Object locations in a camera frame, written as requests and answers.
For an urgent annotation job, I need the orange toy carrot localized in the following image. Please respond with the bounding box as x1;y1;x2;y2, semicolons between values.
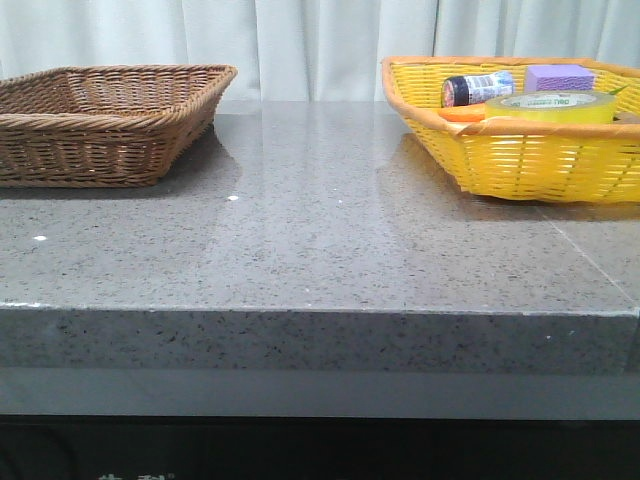
437;103;486;123

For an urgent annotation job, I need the purple sponge block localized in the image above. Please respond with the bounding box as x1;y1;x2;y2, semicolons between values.
523;64;595;92

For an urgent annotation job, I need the small dark-capped bottle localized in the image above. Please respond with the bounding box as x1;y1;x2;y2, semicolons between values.
441;71;515;107

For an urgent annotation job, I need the dark cabinet under counter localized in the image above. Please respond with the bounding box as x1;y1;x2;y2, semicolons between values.
1;367;639;479

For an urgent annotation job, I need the yellow packing tape roll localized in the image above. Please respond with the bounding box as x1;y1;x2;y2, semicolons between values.
485;90;617;124

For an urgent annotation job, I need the brown wicker basket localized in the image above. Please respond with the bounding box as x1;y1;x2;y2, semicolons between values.
1;64;238;188

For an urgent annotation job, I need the yellow woven plastic basket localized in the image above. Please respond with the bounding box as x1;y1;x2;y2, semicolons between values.
381;56;639;203

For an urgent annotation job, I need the white curtain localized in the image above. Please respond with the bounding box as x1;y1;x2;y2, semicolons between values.
1;1;639;101

